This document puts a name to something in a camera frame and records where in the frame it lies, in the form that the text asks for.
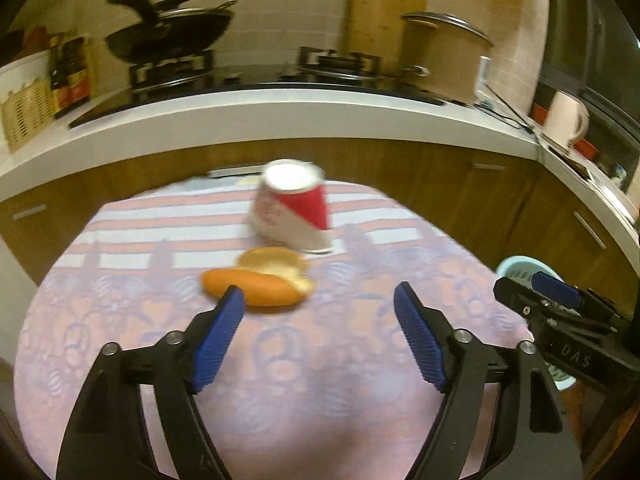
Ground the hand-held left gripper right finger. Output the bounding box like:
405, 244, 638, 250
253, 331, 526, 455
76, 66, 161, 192
393, 281, 584, 480

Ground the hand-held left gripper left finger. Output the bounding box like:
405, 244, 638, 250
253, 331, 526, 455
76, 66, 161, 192
56, 284, 246, 480

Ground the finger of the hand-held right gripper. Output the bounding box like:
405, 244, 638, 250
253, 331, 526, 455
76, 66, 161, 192
493, 276, 538, 317
531, 271, 584, 312

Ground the teal plastic basket bin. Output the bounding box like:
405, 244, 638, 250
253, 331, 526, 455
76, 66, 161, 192
496, 255, 577, 392

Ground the bread piece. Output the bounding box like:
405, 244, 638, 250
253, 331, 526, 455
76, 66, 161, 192
200, 247, 317, 314

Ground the red paper cup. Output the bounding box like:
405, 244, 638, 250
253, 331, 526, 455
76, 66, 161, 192
244, 158, 335, 255

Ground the white electric kettle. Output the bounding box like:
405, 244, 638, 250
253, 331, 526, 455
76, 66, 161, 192
541, 89, 591, 154

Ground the wooden base cabinet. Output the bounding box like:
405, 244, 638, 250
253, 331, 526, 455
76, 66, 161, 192
0, 139, 640, 313

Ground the white plug adapter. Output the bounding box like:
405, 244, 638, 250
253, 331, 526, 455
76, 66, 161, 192
474, 54, 494, 107

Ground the white kitchen countertop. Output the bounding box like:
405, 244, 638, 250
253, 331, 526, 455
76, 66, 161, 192
0, 84, 640, 242

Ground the dark built-in appliance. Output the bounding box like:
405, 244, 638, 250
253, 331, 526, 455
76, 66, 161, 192
536, 0, 640, 197

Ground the steel pot with lid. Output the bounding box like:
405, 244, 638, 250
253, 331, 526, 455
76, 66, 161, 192
399, 10, 494, 107

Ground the black gas stove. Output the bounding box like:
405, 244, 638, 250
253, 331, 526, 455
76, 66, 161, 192
66, 46, 447, 129

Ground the beige perforated utensil basket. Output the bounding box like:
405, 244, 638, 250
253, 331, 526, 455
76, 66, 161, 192
0, 76, 57, 154

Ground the dark sauce bottle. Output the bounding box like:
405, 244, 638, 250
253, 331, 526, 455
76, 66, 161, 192
49, 35, 75, 107
70, 35, 93, 103

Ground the black wok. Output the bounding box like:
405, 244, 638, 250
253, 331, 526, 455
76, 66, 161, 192
103, 0, 239, 69

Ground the wooden cutting board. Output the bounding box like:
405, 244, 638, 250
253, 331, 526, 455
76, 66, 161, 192
344, 0, 430, 74

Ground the black cable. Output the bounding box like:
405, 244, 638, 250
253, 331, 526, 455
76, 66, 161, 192
481, 84, 540, 137

